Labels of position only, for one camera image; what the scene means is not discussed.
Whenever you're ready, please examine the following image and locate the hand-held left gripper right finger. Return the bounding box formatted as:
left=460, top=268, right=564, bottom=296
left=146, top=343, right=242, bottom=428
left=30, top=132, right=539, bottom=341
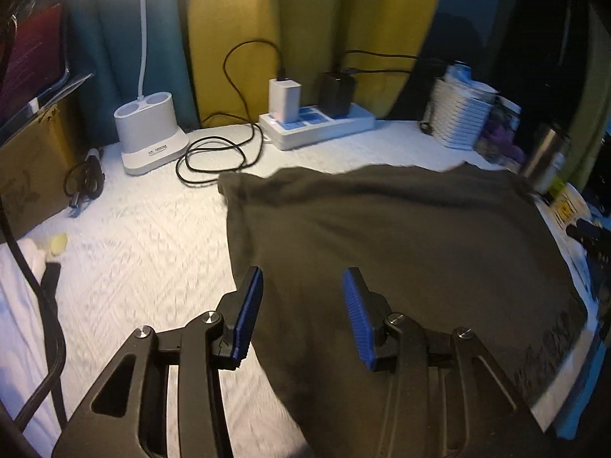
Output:
left=341, top=267, right=557, bottom=458

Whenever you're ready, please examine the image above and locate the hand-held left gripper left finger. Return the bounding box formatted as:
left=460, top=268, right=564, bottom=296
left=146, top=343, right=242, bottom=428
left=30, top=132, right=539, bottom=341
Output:
left=52, top=266, right=265, bottom=458

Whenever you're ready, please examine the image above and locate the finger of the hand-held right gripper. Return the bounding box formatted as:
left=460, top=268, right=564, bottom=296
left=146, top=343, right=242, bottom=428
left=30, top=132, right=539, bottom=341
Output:
left=566, top=218, right=603, bottom=244

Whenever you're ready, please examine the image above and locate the dark grey t-shirt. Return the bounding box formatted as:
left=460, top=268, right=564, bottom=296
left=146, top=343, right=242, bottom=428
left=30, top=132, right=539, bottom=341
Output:
left=217, top=162, right=590, bottom=458

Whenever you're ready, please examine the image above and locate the white mug with bear print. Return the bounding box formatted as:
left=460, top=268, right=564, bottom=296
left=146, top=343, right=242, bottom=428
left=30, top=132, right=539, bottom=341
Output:
left=549, top=184, right=593, bottom=230

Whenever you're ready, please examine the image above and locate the stainless steel bottle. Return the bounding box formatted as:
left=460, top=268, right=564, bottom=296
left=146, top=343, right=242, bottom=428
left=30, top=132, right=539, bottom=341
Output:
left=519, top=123, right=572, bottom=195

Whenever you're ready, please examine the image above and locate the yellow curtain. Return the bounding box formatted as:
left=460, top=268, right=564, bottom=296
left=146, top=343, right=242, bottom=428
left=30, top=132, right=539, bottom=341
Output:
left=568, top=71, right=611, bottom=192
left=188, top=0, right=449, bottom=127

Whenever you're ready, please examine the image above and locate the purple plastic bag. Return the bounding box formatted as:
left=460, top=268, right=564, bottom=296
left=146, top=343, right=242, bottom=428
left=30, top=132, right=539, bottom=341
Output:
left=477, top=124, right=526, bottom=168

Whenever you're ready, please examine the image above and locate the white quilted bedspread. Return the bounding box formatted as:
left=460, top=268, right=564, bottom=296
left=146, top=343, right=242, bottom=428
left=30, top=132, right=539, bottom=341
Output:
left=14, top=117, right=611, bottom=458

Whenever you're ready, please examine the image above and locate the white plastic basket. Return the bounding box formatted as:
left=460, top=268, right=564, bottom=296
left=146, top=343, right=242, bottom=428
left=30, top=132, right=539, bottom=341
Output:
left=422, top=62, right=497, bottom=150

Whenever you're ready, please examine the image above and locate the white power strip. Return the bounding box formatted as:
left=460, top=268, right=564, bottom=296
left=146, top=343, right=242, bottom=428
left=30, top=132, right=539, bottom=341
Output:
left=258, top=104, right=376, bottom=151

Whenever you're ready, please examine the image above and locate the white desk lamp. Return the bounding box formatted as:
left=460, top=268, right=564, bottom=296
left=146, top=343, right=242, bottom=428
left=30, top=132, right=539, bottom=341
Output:
left=93, top=0, right=192, bottom=176

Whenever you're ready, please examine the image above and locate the white charger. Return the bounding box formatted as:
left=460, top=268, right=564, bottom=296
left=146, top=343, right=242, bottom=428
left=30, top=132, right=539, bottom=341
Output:
left=268, top=77, right=302, bottom=124

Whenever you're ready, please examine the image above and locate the black charger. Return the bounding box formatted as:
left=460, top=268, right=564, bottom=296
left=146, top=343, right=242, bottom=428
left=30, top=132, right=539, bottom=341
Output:
left=319, top=71, right=356, bottom=118

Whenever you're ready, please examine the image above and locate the white pillow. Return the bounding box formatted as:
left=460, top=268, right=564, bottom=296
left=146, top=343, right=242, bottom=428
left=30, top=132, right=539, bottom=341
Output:
left=0, top=236, right=68, bottom=458

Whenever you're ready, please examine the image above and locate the dark window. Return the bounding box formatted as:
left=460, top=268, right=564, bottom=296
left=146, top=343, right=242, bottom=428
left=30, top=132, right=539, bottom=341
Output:
left=396, top=0, right=611, bottom=120

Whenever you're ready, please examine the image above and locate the brown cardboard box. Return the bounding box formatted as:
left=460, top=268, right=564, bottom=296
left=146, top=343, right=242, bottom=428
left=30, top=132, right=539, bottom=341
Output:
left=0, top=102, right=79, bottom=244

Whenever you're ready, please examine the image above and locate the teal curtain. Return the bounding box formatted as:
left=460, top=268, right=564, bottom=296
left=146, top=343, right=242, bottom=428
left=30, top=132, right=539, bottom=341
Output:
left=62, top=0, right=201, bottom=148

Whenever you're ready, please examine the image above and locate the tablet with red screen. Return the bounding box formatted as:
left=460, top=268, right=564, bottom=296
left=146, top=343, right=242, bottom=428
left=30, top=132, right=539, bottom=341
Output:
left=0, top=2, right=68, bottom=120

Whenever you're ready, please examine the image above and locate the thick black cable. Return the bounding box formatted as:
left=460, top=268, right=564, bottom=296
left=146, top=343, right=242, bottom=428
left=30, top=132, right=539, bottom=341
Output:
left=0, top=195, right=68, bottom=440

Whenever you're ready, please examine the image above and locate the bundled black cable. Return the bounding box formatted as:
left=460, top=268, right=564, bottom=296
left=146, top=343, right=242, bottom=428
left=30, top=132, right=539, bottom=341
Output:
left=64, top=148, right=106, bottom=211

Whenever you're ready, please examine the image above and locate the thin black charging cable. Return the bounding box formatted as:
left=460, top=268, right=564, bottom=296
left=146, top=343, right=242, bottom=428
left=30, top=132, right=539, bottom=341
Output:
left=340, top=50, right=433, bottom=77
left=176, top=38, right=287, bottom=186

